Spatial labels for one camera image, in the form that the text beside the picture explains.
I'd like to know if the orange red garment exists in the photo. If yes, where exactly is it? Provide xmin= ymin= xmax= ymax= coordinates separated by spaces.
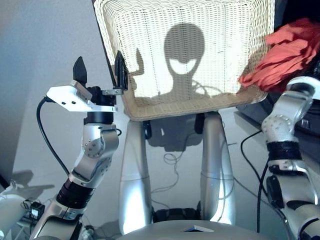
xmin=238 ymin=17 xmax=320 ymax=93

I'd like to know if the pale woven laundry basket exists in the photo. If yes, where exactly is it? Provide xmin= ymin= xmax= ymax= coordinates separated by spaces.
xmin=98 ymin=0 xmax=276 ymax=122

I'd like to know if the silver robot leg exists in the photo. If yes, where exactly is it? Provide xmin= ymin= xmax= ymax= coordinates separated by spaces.
xmin=199 ymin=111 xmax=237 ymax=225
xmin=118 ymin=119 xmax=154 ymax=236

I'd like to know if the small black box device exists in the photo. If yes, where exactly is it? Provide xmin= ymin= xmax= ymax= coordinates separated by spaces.
xmin=23 ymin=199 xmax=46 ymax=221

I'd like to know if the black robot waist block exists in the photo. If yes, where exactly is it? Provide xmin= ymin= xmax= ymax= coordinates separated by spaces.
xmin=151 ymin=206 xmax=202 ymax=223

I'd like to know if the white rounded floor object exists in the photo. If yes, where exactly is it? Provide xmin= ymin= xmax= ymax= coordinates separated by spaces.
xmin=0 ymin=193 xmax=26 ymax=235

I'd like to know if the silver robot torso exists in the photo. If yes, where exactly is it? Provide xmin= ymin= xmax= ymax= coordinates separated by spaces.
xmin=121 ymin=219 xmax=273 ymax=240

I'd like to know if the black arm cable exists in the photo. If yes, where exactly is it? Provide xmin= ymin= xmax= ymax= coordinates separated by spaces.
xmin=36 ymin=96 xmax=71 ymax=176
xmin=240 ymin=129 xmax=271 ymax=233

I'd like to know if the thin grey floor cable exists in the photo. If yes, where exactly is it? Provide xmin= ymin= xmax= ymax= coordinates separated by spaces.
xmin=81 ymin=214 xmax=101 ymax=236
xmin=151 ymin=139 xmax=201 ymax=211
xmin=234 ymin=174 xmax=288 ymax=221

